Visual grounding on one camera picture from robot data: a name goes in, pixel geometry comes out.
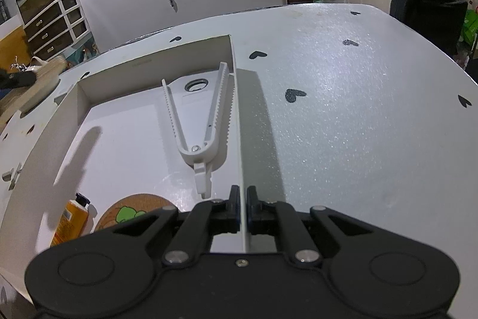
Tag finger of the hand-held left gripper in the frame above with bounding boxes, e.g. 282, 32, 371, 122
0, 70, 37, 90

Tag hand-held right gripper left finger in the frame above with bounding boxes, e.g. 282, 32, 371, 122
88, 185, 240, 266

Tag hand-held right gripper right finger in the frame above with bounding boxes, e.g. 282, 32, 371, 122
247, 186, 396, 266

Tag white plastic jar opener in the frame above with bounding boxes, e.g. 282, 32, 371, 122
161, 61, 237, 199

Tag round cork coaster green figure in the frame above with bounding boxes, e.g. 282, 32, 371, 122
93, 193, 177, 234

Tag white shallow cardboard box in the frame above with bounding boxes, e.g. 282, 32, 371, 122
0, 35, 252, 305

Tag orange tube with black cap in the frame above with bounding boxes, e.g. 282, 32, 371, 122
50, 193, 91, 247

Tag white drawer unit dark drawers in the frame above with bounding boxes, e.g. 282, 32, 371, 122
23, 0, 93, 62

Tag black chair back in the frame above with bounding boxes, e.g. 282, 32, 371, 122
390, 0, 468, 55

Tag bright green shopping bag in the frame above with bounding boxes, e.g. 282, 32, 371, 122
461, 8, 478, 48

